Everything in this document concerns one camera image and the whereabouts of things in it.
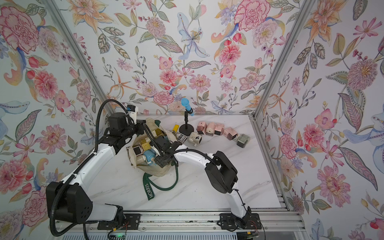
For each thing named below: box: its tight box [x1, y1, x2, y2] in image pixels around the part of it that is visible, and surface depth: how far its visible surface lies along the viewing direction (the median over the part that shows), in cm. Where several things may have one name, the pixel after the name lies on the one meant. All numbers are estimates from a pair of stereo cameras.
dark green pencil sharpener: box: [235, 133, 251, 148], surface depth 103 cm
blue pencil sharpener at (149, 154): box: [143, 149, 157, 166], surface depth 90 cm
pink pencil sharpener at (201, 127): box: [196, 121, 208, 135], surface depth 109 cm
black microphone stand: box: [179, 107, 194, 136], surface depth 110 cm
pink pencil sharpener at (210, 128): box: [205, 121, 216, 137], surface depth 108 cm
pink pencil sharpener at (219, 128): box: [214, 123, 225, 136], surface depth 109 cm
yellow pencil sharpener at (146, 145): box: [141, 141, 152, 151], surface depth 91 cm
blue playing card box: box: [176, 132, 188, 143], surface depth 109 cm
